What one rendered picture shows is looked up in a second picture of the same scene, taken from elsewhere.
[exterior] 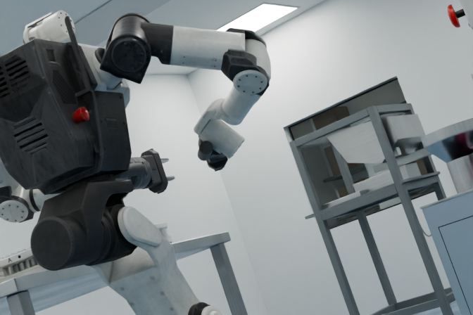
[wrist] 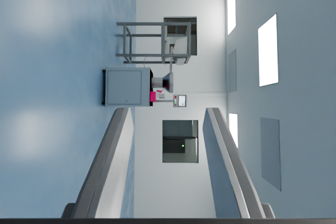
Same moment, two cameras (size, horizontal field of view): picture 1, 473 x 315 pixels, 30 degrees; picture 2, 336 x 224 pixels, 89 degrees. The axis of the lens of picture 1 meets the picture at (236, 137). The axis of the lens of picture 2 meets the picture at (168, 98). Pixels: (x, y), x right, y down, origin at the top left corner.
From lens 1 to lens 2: 241 cm
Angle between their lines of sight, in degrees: 32
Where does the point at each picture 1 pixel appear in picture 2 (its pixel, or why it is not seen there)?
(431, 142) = (170, 77)
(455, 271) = (125, 71)
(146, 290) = not seen: outside the picture
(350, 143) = (182, 43)
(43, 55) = not seen: outside the picture
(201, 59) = not seen: outside the picture
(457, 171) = (158, 80)
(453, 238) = (136, 74)
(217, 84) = not seen: outside the picture
